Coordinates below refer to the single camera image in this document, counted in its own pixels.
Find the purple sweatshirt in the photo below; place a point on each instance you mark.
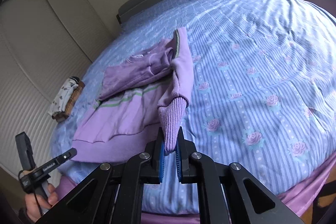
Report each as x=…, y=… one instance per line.
x=148, y=92

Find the white patterned folded garment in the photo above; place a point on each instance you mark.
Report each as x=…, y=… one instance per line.
x=60, y=101

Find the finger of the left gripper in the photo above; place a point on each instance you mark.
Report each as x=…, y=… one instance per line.
x=61, y=159

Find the purple bed skirt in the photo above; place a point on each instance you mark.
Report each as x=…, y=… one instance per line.
x=298, y=198

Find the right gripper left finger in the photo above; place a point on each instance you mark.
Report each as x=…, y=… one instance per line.
x=154, y=168

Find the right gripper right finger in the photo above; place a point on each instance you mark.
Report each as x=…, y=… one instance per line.
x=186, y=171

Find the cream wardrobe doors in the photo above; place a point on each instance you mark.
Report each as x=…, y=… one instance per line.
x=43, y=42

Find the brown plaid folded garment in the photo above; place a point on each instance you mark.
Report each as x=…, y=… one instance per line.
x=75, y=95

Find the person's left hand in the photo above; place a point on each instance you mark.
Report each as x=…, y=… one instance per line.
x=34, y=201

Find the blue floral bed sheet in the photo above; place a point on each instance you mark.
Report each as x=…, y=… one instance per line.
x=264, y=82

